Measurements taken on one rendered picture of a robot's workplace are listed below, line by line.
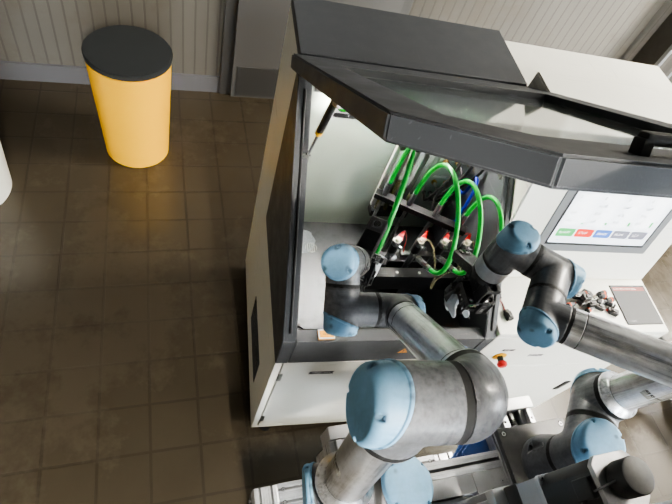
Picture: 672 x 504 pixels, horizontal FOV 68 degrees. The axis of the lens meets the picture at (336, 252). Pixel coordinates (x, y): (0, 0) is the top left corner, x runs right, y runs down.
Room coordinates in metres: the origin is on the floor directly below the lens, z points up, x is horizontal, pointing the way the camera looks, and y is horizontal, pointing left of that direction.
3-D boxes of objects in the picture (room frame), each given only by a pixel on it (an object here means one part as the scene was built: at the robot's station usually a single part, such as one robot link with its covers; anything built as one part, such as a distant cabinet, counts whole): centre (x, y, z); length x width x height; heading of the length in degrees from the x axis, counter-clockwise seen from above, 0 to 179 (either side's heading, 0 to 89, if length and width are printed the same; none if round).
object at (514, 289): (1.20, -0.85, 0.96); 0.70 x 0.22 x 0.03; 116
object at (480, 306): (0.76, -0.34, 1.37); 0.09 x 0.08 x 0.12; 26
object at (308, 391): (0.79, -0.27, 0.44); 0.65 x 0.02 x 0.68; 116
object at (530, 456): (0.57, -0.74, 1.09); 0.15 x 0.15 x 0.10
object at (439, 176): (1.36, -0.26, 1.20); 0.13 x 0.03 x 0.31; 116
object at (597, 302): (1.22, -0.89, 1.01); 0.23 x 0.11 x 0.06; 116
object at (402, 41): (1.59, -0.27, 0.75); 1.40 x 0.28 x 1.50; 116
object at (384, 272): (1.08, -0.27, 0.91); 0.34 x 0.10 x 0.15; 116
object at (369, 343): (0.81, -0.27, 0.87); 0.62 x 0.04 x 0.16; 116
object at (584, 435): (0.58, -0.74, 1.20); 0.13 x 0.12 x 0.14; 171
